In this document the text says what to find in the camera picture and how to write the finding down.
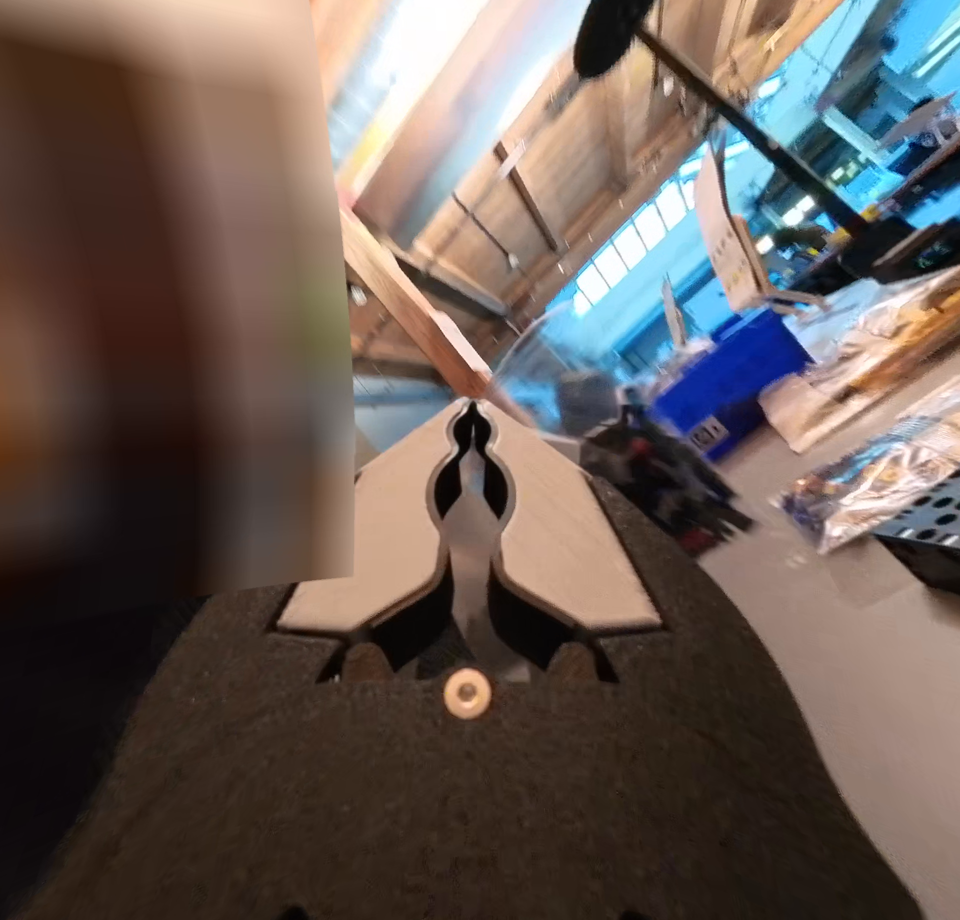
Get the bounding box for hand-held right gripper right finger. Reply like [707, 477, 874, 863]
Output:
[477, 397, 665, 666]

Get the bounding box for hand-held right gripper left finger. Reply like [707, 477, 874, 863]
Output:
[276, 397, 477, 662]

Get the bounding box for clear bag of dark parts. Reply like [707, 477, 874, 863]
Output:
[448, 301, 760, 681]

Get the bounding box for blue plastic bin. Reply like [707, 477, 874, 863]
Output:
[648, 309, 815, 464]

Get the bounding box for small paper sign on stand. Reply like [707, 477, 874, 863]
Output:
[660, 275, 687, 347]

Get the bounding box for clear bag blue yellow parts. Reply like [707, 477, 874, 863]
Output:
[776, 403, 960, 557]

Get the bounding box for black perforated block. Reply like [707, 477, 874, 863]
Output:
[873, 470, 960, 591]

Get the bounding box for clear bag of yellow beams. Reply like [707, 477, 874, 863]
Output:
[757, 275, 960, 456]

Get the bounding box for black pole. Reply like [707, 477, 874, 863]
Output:
[573, 0, 871, 235]

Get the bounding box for wooden post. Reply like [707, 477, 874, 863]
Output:
[337, 208, 534, 430]

